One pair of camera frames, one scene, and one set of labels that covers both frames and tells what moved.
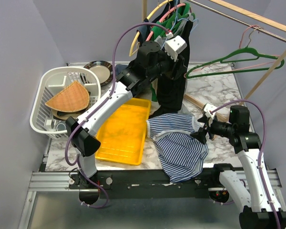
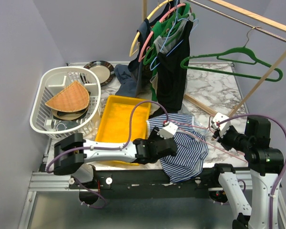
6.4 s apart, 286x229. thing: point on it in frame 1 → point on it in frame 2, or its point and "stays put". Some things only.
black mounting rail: x=148 y=183 stays put
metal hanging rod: x=240 y=22 stays put
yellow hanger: x=137 y=35 stays put
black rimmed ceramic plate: x=104 y=69 stays put
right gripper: x=200 y=134 → x=223 y=139
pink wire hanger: x=240 y=47 → x=208 y=128
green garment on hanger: x=167 y=25 stays put
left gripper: x=175 y=72 → x=154 y=135
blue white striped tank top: x=183 y=155 stays put
